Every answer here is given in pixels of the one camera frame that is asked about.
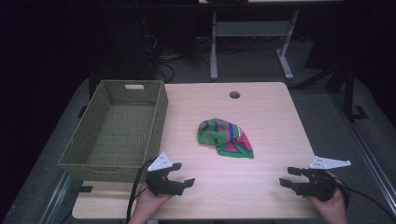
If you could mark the aluminium floor rail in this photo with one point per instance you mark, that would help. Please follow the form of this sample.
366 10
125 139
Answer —
367 149
57 199

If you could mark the striped green pink cloth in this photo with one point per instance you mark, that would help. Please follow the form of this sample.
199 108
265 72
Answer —
224 137

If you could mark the black metal stand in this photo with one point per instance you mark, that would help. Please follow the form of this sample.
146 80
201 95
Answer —
348 93

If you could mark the white metal desk frame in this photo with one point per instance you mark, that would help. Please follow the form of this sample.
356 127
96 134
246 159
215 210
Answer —
252 29

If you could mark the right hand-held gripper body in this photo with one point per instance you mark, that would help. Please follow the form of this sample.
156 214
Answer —
317 186

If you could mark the dark computer tower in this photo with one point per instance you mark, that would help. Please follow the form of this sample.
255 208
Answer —
134 46

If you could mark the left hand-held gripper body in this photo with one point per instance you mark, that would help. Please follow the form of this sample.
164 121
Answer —
162 182

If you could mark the green woven basket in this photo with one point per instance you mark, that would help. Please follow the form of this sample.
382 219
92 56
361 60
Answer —
121 130

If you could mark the person's right hand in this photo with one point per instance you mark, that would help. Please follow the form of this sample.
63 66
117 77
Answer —
333 208

